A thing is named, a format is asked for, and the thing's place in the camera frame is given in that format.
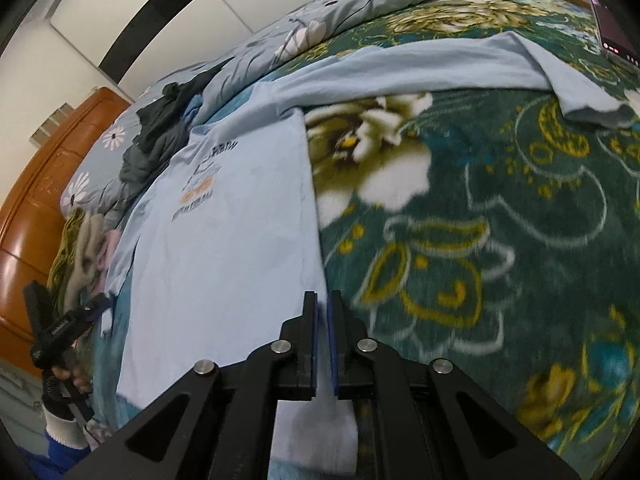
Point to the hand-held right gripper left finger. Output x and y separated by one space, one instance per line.
311 345

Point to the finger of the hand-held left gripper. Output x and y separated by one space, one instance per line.
95 306

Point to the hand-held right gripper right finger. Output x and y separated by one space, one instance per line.
334 350

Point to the light blue printed t-shirt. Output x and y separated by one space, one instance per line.
225 240

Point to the person's left forearm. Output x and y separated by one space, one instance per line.
65 440

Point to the person's left hand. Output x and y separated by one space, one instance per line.
67 376

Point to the beige olive cloth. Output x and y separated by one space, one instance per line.
75 260

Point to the pink cloth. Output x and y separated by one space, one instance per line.
111 255

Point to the orange wooden headboard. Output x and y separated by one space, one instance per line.
30 220

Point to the green floral blanket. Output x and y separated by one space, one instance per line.
475 260

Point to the dark grey garment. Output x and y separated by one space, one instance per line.
150 145

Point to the blue garment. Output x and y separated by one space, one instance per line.
192 110

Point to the grey-blue floral quilt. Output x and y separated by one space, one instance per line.
350 5

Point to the grey wall fixture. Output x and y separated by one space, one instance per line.
50 125

